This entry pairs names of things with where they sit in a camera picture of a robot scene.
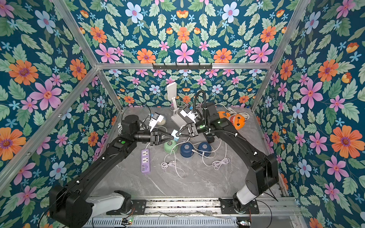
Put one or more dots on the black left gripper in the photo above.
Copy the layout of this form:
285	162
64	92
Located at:
155	137

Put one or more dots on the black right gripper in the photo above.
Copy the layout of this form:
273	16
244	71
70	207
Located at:
192	130

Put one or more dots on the light teal charger adapter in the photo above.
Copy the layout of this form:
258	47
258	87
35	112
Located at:
174	134

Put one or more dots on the green cordless meat grinder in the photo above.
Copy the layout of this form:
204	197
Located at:
170	147

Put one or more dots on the dark blue meat grinder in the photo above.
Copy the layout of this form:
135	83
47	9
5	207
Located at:
186	150
204	149

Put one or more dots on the dark blue meat grinder front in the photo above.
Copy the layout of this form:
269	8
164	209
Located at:
204	149

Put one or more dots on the purple power strip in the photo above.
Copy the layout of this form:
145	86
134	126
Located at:
145	161

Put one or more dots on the black power strip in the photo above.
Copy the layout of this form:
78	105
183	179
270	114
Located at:
209	137

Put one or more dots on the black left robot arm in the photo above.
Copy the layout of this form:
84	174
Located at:
73	206

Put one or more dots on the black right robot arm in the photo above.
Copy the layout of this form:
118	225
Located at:
262	169

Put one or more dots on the white folding desk lamp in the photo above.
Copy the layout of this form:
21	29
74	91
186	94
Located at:
172	95

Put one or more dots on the round blue alarm clock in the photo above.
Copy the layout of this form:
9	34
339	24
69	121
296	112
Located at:
162	122

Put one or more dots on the orange shark plush toy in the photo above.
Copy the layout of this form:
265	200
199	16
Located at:
237	120

